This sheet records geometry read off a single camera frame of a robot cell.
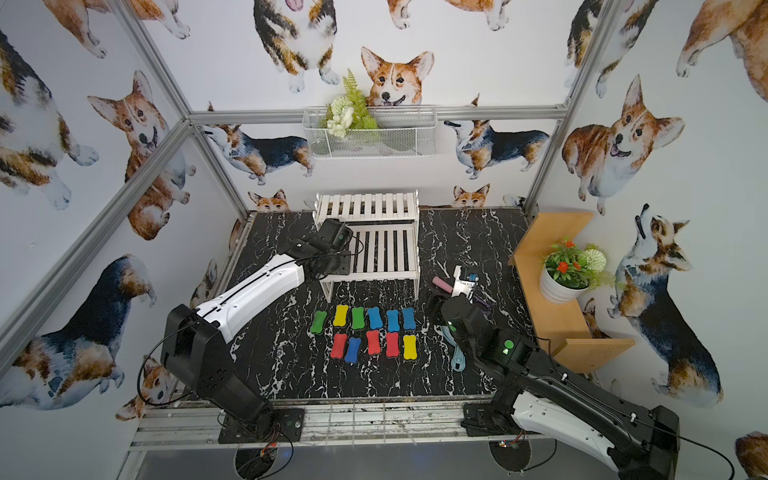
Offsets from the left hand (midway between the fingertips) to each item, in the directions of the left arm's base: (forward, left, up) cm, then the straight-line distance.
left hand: (338, 253), depth 87 cm
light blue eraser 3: (-13, -20, -16) cm, 29 cm away
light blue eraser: (-14, -10, -15) cm, 23 cm away
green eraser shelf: (-14, -5, -16) cm, 22 cm away
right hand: (-14, -28, +6) cm, 32 cm away
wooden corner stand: (-19, -63, -10) cm, 67 cm away
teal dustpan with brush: (-27, -33, -14) cm, 45 cm away
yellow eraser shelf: (-12, +1, -16) cm, 20 cm away
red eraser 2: (-20, -10, -17) cm, 28 cm away
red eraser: (-21, 0, -16) cm, 26 cm away
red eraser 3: (-21, -15, -16) cm, 31 cm away
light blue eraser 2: (-14, -16, -15) cm, 26 cm away
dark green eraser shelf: (-14, +7, -16) cm, 22 cm away
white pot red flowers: (-11, -61, +6) cm, 63 cm away
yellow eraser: (-22, -20, -16) cm, 34 cm away
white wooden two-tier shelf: (+11, -13, -5) cm, 18 cm away
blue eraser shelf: (-23, -4, -15) cm, 28 cm away
